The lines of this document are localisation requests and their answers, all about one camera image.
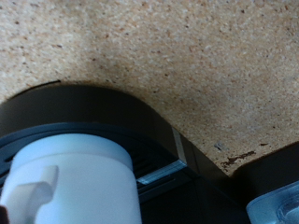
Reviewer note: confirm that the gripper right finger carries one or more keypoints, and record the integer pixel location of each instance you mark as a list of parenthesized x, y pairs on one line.
[(277, 205)]

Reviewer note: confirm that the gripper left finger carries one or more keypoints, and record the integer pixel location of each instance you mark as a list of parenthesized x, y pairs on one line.
[(3, 216)]

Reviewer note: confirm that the black Keurig coffee machine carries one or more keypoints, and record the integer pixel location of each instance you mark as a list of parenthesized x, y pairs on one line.
[(93, 105)]

